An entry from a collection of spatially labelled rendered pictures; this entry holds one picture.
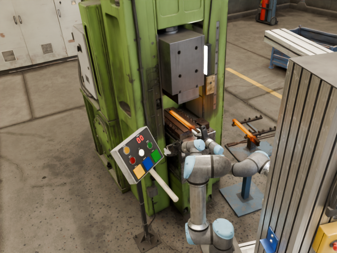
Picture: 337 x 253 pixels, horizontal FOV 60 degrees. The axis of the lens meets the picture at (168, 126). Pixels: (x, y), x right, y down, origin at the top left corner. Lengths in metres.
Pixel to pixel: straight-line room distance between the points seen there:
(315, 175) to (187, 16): 1.58
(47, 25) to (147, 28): 5.23
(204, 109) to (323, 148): 1.82
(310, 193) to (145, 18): 1.51
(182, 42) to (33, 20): 5.35
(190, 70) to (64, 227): 2.01
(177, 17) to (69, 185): 2.33
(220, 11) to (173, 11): 0.44
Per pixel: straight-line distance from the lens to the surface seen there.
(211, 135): 2.60
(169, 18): 2.19
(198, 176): 1.46
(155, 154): 2.18
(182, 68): 2.18
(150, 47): 2.16
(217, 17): 2.45
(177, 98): 2.26
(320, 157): 0.99
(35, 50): 7.29
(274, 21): 9.42
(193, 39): 2.17
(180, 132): 2.46
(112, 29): 2.42
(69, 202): 3.46
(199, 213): 1.60
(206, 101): 2.66
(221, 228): 1.69
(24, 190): 3.85
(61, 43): 7.34
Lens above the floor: 2.39
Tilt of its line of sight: 34 degrees down
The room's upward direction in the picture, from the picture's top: 4 degrees counter-clockwise
